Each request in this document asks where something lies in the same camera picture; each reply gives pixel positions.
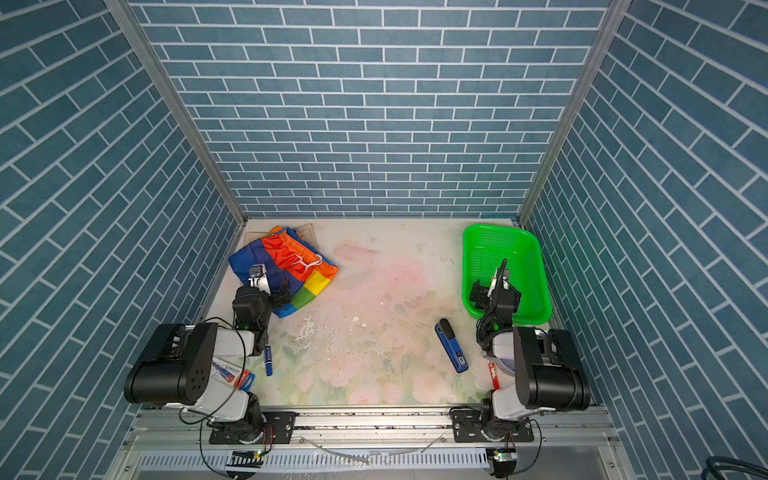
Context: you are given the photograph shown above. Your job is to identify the green plastic basket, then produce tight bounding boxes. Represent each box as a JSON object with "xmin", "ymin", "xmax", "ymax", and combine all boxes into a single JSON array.
[{"xmin": 460, "ymin": 223, "xmax": 553, "ymax": 327}]

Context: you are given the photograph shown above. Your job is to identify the multicolour shorts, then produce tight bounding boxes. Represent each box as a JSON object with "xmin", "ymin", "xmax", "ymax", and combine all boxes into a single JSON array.
[{"xmin": 228, "ymin": 226, "xmax": 339, "ymax": 318}]

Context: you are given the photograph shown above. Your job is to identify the beige shorts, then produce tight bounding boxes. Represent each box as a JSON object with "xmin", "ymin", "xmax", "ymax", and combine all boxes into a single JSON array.
[{"xmin": 242, "ymin": 223, "xmax": 319, "ymax": 249}]

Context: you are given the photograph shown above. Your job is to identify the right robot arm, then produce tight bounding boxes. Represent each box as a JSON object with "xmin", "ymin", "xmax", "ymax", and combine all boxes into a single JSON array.
[{"xmin": 469, "ymin": 278, "xmax": 592, "ymax": 440}]

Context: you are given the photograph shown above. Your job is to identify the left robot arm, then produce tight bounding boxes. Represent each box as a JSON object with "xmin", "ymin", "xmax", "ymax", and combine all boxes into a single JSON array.
[{"xmin": 124, "ymin": 278, "xmax": 292, "ymax": 443}]

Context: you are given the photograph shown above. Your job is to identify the blue marker pen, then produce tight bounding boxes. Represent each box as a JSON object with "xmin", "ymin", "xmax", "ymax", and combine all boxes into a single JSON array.
[{"xmin": 263, "ymin": 345, "xmax": 273, "ymax": 377}]

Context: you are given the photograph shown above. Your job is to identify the blue stapler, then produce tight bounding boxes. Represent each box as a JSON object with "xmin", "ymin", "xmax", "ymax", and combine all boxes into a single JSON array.
[{"xmin": 435, "ymin": 318, "xmax": 469, "ymax": 373}]

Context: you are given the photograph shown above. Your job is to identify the red blue small packet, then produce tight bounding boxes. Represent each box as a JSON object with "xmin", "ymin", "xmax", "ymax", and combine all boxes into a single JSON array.
[{"xmin": 211, "ymin": 357, "xmax": 255, "ymax": 391}]

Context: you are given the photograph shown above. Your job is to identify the red marker pen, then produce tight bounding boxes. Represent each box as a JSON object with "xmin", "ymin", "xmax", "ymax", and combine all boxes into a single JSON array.
[{"xmin": 488, "ymin": 361, "xmax": 500, "ymax": 391}]

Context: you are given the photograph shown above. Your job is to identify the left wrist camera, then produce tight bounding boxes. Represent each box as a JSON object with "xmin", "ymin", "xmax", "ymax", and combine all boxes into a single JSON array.
[{"xmin": 248, "ymin": 264, "xmax": 270, "ymax": 294}]

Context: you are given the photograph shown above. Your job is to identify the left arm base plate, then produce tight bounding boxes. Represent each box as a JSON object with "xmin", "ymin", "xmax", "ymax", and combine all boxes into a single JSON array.
[{"xmin": 209, "ymin": 411, "xmax": 297, "ymax": 447}]

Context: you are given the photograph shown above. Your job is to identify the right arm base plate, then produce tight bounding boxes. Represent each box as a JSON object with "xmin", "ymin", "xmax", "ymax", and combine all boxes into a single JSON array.
[{"xmin": 448, "ymin": 407, "xmax": 534, "ymax": 443}]

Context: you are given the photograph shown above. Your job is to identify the aluminium front rail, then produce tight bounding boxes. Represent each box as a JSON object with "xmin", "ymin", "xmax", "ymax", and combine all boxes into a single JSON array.
[{"xmin": 108, "ymin": 405, "xmax": 632, "ymax": 479}]

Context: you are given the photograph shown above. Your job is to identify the white cable tie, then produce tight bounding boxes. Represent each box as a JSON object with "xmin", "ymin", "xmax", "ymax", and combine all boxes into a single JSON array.
[{"xmin": 299, "ymin": 435, "xmax": 446, "ymax": 465}]

